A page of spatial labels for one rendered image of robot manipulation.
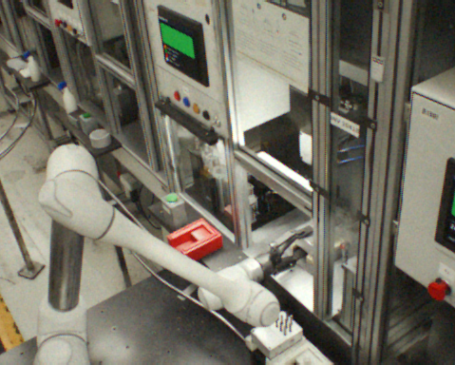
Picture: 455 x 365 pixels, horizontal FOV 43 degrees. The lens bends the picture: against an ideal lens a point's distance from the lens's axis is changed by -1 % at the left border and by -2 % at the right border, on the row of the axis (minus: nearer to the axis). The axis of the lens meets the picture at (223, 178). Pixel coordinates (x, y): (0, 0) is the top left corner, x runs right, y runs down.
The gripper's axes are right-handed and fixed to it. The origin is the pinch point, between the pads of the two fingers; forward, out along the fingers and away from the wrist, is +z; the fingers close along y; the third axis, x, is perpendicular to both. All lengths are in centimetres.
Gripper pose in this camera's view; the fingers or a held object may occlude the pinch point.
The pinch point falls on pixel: (305, 240)
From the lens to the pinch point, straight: 195.9
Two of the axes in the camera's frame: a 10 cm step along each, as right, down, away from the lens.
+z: 8.2, -3.9, 4.2
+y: -0.8, -8.0, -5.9
